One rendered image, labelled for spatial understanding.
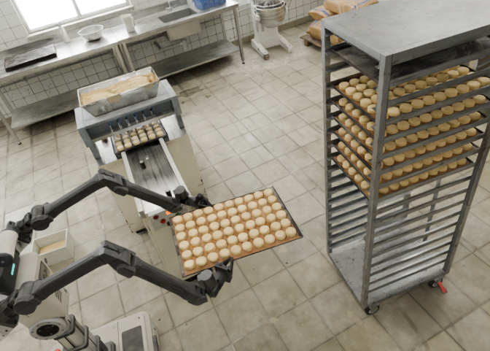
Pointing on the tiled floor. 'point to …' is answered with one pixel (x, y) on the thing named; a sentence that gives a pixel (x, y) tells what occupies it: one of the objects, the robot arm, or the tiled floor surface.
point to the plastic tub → (55, 247)
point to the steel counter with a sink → (56, 103)
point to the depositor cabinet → (127, 204)
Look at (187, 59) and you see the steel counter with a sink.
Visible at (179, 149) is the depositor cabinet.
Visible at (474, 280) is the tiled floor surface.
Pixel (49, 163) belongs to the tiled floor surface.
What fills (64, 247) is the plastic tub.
